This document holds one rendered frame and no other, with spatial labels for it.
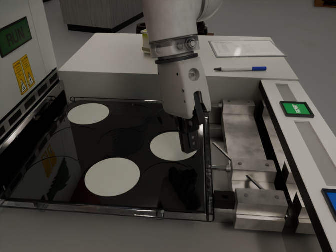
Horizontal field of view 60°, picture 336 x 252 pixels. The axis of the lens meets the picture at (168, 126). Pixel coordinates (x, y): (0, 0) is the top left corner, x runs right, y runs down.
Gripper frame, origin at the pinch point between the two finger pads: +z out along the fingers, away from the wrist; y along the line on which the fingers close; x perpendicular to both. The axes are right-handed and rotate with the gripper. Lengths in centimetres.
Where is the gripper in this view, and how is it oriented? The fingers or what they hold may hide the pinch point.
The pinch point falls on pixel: (189, 140)
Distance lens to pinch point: 54.5
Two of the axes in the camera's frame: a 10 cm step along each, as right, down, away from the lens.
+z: 1.7, 9.5, 2.7
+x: -8.7, 2.8, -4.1
